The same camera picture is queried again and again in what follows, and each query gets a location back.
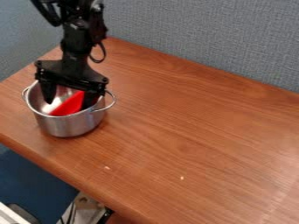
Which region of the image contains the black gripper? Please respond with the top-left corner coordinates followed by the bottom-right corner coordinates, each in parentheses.
top-left (35, 43), bottom-right (108, 109)

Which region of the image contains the red rectangular block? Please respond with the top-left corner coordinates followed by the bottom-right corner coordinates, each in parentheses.
top-left (49, 91), bottom-right (84, 116)

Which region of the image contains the stainless steel pot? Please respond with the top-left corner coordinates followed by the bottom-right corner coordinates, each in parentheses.
top-left (23, 81), bottom-right (117, 137)

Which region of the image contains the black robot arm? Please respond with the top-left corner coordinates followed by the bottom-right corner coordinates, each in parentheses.
top-left (31, 0), bottom-right (108, 109)

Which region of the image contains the white object at corner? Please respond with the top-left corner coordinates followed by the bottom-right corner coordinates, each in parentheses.
top-left (0, 202), bottom-right (25, 224)

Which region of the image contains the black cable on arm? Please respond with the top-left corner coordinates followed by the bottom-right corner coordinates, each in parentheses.
top-left (88, 42), bottom-right (108, 64)

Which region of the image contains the metal table leg frame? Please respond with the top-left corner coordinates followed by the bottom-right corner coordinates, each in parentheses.
top-left (57, 192), bottom-right (113, 224)

